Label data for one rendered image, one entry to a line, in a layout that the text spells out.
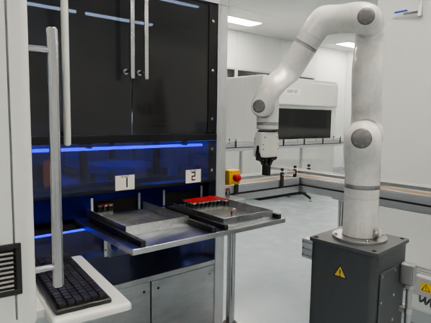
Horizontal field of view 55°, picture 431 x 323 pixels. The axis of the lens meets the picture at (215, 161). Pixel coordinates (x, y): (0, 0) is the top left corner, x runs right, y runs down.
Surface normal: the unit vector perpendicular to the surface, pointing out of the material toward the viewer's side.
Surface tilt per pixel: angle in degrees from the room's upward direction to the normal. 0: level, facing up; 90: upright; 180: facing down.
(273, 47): 90
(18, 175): 90
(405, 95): 90
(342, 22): 92
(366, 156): 128
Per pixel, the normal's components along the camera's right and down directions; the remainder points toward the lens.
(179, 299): 0.63, 0.09
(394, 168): -0.77, 0.05
